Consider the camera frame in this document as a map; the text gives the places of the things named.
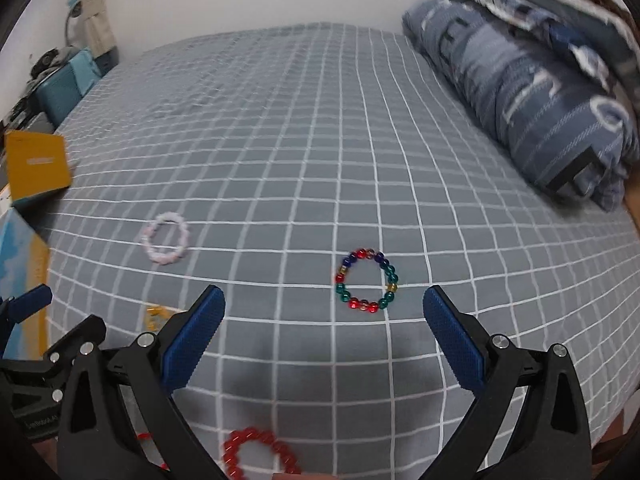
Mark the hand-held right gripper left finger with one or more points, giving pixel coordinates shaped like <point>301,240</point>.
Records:
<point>192,345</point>

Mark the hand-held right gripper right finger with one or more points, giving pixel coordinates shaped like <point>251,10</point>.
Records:
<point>457,345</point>

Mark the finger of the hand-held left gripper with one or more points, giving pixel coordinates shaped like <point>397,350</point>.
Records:
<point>35,302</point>
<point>75,342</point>

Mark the blue and yellow box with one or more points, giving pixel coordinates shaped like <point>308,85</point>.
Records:
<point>20,270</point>

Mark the yellow cardboard box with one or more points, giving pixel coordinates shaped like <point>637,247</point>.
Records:
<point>37,165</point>

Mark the teal storage box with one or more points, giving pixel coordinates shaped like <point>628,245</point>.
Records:
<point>65,85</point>

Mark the grey checked bed sheet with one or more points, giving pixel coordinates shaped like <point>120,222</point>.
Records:
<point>300,135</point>

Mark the blue printed duvet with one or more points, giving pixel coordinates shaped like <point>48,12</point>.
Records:
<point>525,100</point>

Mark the blue desk lamp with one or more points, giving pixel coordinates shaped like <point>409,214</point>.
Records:
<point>74,7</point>

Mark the beige curtain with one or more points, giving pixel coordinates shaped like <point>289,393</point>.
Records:
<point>100,10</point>

